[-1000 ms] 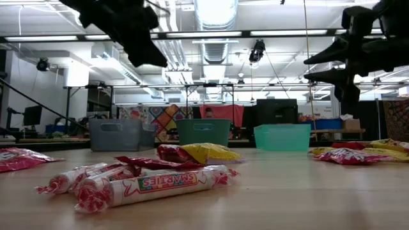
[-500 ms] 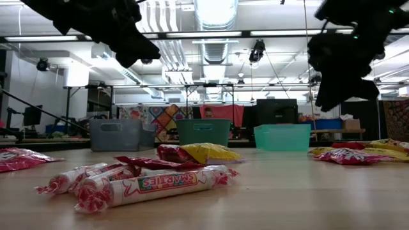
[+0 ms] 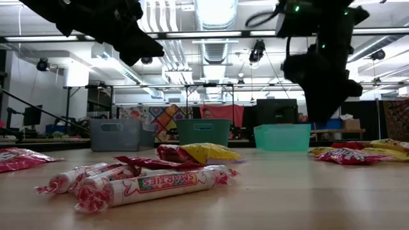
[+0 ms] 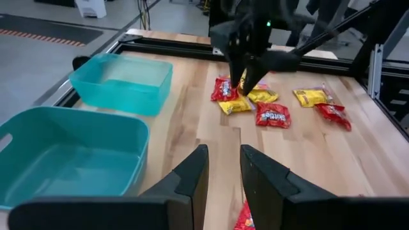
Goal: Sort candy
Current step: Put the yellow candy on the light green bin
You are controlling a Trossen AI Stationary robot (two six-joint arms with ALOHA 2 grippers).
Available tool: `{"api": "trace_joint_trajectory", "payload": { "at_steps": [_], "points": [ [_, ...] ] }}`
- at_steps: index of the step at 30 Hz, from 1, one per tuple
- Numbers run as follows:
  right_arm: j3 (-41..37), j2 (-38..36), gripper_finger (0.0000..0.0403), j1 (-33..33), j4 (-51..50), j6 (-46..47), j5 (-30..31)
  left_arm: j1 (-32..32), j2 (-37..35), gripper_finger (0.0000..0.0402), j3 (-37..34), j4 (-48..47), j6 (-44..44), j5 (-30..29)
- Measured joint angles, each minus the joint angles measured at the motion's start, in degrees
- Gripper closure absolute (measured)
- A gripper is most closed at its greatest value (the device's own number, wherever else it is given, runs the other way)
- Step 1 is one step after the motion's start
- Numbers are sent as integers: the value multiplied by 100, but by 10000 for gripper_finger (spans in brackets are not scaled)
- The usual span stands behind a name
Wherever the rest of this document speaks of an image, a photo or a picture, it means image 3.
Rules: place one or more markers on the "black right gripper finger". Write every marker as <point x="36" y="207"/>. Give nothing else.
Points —
<point x="311" y="105"/>
<point x="329" y="105"/>

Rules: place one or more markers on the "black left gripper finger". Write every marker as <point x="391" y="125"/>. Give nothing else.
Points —
<point x="142" y="46"/>
<point x="130" y="60"/>

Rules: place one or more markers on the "yellow candy packet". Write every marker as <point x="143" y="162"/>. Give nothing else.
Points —
<point x="217" y="153"/>
<point x="390" y="155"/>
<point x="319" y="150"/>
<point x="390" y="143"/>

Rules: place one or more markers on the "Smarties candy roll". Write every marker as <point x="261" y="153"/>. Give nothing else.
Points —
<point x="64" y="180"/>
<point x="105" y="177"/>
<point x="211" y="168"/>
<point x="159" y="188"/>

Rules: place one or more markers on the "black ceiling spotlight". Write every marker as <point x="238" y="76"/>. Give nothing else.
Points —
<point x="43" y="64"/>
<point x="146" y="60"/>
<point x="378" y="55"/>
<point x="257" y="51"/>

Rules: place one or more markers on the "blue storage bin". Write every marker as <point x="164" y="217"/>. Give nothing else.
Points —
<point x="335" y="124"/>

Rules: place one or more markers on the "white tissue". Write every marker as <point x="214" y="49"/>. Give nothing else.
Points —
<point x="346" y="117"/>

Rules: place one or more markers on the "wooden bench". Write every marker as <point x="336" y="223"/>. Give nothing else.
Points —
<point x="338" y="130"/>

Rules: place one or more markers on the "cardboard box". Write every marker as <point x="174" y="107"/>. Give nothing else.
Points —
<point x="351" y="124"/>

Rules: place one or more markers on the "black cabinet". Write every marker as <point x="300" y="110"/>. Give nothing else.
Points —
<point x="276" y="111"/>

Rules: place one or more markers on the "white ceiling pipe bundle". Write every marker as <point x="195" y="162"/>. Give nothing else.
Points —
<point x="179" y="54"/>

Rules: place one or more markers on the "mint green plastic bin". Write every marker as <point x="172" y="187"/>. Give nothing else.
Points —
<point x="282" y="137"/>

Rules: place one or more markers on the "black room divider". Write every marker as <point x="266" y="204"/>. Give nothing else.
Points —
<point x="370" y="118"/>

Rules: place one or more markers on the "colourful patchwork quilt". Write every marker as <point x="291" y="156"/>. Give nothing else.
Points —
<point x="166" y="118"/>

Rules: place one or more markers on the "dark patterned hanging cloth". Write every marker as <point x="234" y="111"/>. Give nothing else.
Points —
<point x="397" y="121"/>

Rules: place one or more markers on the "grey translucent plastic bin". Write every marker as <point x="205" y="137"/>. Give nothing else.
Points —
<point x="121" y="137"/>

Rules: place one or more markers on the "red hanging cloth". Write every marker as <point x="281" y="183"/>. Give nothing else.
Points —
<point x="227" y="111"/>

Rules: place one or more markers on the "person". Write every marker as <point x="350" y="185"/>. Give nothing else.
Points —
<point x="207" y="113"/>

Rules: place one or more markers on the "dark teal plastic bin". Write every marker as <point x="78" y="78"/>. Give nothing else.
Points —
<point x="204" y="134"/>

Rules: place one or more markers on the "black computer monitor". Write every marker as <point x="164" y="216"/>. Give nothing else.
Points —
<point x="32" y="115"/>

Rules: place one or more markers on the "black overhead frame beam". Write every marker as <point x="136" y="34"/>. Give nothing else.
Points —
<point x="161" y="35"/>

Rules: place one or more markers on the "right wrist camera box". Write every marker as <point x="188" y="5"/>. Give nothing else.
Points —
<point x="297" y="22"/>

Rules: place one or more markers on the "black metal scaffold frame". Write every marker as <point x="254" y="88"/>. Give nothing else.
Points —
<point x="68" y="105"/>

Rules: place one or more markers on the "silver ventilation duct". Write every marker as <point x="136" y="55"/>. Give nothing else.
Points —
<point x="215" y="12"/>

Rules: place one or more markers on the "black aluminium table frame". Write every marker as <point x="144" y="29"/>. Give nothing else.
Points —
<point x="48" y="145"/>

